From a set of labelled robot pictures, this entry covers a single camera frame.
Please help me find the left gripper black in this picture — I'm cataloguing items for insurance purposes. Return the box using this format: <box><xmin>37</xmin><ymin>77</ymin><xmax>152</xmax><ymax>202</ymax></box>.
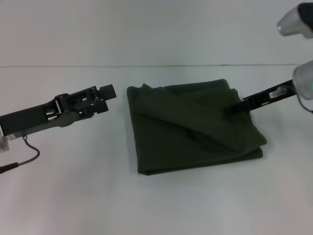
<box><xmin>0</xmin><ymin>84</ymin><xmax>116</xmax><ymax>141</ymax></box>

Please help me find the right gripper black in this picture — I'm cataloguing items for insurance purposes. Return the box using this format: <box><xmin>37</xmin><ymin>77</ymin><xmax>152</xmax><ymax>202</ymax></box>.
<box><xmin>224</xmin><ymin>78</ymin><xmax>298</xmax><ymax>116</ymax></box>

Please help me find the dark green shirt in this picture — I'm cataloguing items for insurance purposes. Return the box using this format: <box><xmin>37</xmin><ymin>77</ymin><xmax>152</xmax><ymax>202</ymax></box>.
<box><xmin>126</xmin><ymin>78</ymin><xmax>268</xmax><ymax>176</ymax></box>

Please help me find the thin dark cable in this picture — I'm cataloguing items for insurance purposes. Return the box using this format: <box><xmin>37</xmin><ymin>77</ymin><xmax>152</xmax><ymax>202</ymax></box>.
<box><xmin>0</xmin><ymin>136</ymin><xmax>41</xmax><ymax>173</ymax></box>
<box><xmin>295</xmin><ymin>94</ymin><xmax>313</xmax><ymax>111</ymax></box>

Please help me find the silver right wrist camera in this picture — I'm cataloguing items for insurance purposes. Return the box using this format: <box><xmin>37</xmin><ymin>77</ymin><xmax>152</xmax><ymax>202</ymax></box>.
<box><xmin>276</xmin><ymin>0</ymin><xmax>313</xmax><ymax>40</ymax></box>

